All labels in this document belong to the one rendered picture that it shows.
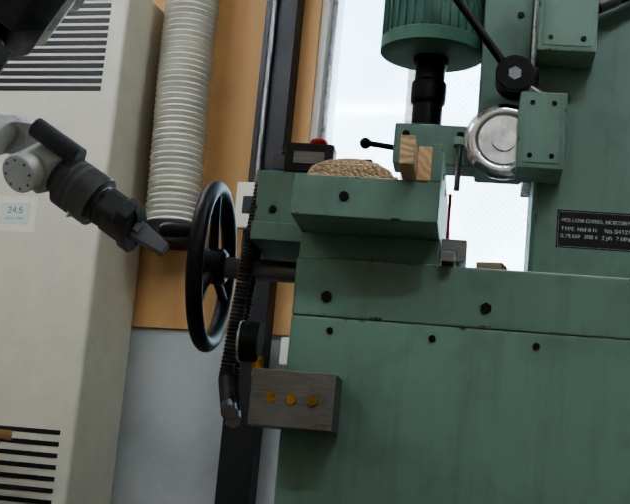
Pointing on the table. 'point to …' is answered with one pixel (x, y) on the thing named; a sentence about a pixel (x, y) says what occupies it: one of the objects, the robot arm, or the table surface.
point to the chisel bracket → (435, 134)
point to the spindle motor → (431, 32)
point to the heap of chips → (351, 168)
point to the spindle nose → (429, 88)
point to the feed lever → (509, 73)
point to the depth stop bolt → (458, 158)
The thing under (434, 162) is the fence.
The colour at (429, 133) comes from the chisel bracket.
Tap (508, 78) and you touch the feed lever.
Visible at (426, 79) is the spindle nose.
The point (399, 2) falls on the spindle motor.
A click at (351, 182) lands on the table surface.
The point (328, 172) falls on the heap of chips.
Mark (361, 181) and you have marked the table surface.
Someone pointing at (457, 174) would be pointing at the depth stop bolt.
